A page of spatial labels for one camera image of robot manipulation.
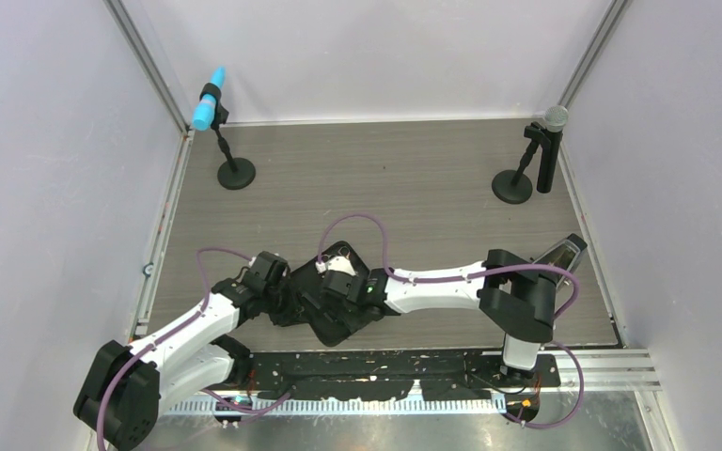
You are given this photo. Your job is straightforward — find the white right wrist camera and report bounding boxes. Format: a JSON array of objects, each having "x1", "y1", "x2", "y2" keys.
[{"x1": 315, "y1": 256, "x2": 357, "y2": 276}]

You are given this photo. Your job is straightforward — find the black zip tool case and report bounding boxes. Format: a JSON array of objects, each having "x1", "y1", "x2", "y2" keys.
[{"x1": 289, "y1": 241, "x2": 386, "y2": 347}]

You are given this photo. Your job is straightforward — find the aluminium frame rail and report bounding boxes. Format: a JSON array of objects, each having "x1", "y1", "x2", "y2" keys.
[{"x1": 161, "y1": 350, "x2": 660, "y2": 423}]

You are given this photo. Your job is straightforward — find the black right microphone stand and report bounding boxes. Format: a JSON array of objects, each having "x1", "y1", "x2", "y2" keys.
[{"x1": 492, "y1": 122, "x2": 548, "y2": 205}]

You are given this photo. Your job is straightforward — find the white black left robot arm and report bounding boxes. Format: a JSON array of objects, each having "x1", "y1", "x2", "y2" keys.
[{"x1": 73, "y1": 252, "x2": 289, "y2": 450}]

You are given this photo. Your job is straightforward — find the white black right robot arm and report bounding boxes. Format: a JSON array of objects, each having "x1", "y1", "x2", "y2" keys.
[{"x1": 314, "y1": 250, "x2": 572, "y2": 386}]

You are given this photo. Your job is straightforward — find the black silver microphone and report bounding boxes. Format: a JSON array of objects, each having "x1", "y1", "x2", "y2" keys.
[{"x1": 536, "y1": 105, "x2": 569, "y2": 194}]

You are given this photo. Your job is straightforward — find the blue microphone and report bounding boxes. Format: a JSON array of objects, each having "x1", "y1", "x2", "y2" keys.
[{"x1": 192, "y1": 67, "x2": 226, "y2": 131}]

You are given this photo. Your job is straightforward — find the black microphone stand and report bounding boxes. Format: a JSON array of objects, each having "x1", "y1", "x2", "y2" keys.
[
  {"x1": 211, "y1": 105, "x2": 257, "y2": 191},
  {"x1": 492, "y1": 122, "x2": 548, "y2": 205}
]

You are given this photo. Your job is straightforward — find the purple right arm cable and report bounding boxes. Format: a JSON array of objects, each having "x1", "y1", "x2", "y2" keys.
[{"x1": 316, "y1": 212, "x2": 587, "y2": 432}]

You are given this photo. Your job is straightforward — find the black left microphone stand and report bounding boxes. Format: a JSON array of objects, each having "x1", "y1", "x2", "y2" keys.
[{"x1": 211, "y1": 105, "x2": 257, "y2": 191}]

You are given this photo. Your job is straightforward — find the clear black box device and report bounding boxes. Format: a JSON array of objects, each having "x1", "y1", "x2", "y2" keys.
[{"x1": 534, "y1": 233, "x2": 588, "y2": 291}]

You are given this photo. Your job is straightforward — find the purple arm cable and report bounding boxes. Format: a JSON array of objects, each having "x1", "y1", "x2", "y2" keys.
[
  {"x1": 95, "y1": 247, "x2": 293, "y2": 451},
  {"x1": 316, "y1": 212, "x2": 587, "y2": 432}
]

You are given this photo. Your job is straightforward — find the black mounting base plate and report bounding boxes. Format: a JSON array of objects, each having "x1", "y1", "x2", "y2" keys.
[{"x1": 226, "y1": 350, "x2": 560, "y2": 401}]

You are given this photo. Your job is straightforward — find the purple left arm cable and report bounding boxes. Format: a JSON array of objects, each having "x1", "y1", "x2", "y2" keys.
[{"x1": 95, "y1": 247, "x2": 293, "y2": 451}]

